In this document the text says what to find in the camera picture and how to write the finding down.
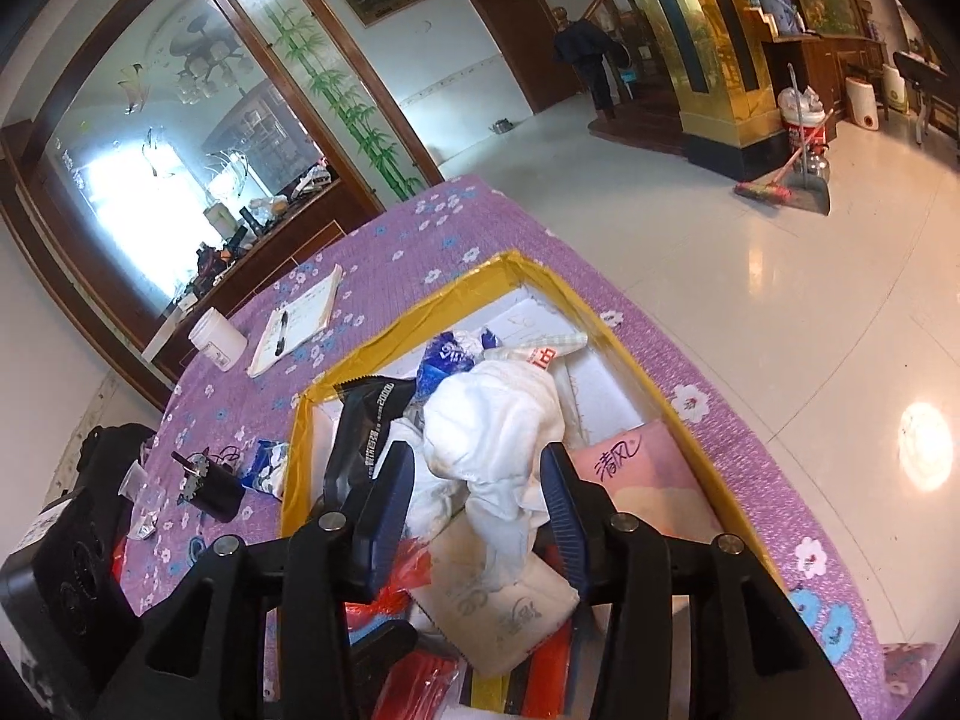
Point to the blue white packet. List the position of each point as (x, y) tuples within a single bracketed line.
[(442, 364)]

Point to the broom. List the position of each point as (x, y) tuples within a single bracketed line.
[(761, 191)]

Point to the dark wooden table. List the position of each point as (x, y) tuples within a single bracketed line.
[(926, 75)]

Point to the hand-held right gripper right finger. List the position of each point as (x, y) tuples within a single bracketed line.
[(562, 517)]

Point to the wooden staircase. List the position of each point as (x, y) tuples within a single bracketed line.
[(645, 90)]

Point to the wooden sideboard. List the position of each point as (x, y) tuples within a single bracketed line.
[(285, 240)]

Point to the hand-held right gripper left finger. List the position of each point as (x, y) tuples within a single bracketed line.
[(386, 517)]

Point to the metal bowl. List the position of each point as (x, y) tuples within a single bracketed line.
[(501, 126)]

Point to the golden pillar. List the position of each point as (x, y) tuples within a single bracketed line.
[(712, 52)]

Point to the white red bucket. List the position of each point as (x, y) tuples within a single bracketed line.
[(806, 127)]

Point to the clutter of tools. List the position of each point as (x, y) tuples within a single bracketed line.
[(225, 255)]

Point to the yellow taped box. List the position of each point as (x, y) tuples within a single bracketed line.
[(405, 330)]

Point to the wooden door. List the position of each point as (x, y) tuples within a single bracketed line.
[(525, 37)]

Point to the black packet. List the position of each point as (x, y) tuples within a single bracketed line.
[(367, 427)]

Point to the purple floral tablecloth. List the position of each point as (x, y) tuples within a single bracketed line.
[(487, 217)]

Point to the black pen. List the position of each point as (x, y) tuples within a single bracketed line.
[(280, 334)]

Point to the floral cushion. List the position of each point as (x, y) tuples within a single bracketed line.
[(911, 671)]

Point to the white barrel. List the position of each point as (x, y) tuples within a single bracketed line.
[(862, 103), (895, 90)]

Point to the blue tissue pack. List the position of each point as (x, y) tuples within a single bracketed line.
[(262, 469)]

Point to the person in dark clothes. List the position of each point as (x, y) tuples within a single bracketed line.
[(585, 52)]

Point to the beige tissue pack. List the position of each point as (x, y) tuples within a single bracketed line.
[(510, 615)]

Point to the bamboo painted glass panel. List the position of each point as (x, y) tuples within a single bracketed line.
[(337, 90)]

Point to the white plastic jar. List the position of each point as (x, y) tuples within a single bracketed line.
[(217, 341)]

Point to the pink tissue pack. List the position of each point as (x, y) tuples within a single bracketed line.
[(652, 480)]

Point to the white notebook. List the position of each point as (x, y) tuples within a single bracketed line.
[(307, 307)]

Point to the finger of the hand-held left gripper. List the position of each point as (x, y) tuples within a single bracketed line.
[(382, 649)]

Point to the wooden cabinet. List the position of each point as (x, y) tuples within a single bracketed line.
[(817, 67)]

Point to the blue plastic bag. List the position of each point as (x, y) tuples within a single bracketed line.
[(778, 6)]

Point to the black cylindrical motor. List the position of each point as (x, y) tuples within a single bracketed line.
[(217, 499)]

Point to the colourful sponge pack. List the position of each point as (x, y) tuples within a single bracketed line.
[(547, 679), (416, 679)]

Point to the white red label packet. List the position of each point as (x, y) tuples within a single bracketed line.
[(544, 356)]

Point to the white towel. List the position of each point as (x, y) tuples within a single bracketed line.
[(487, 427)]

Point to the clear plastic cup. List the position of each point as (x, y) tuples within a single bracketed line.
[(141, 484)]

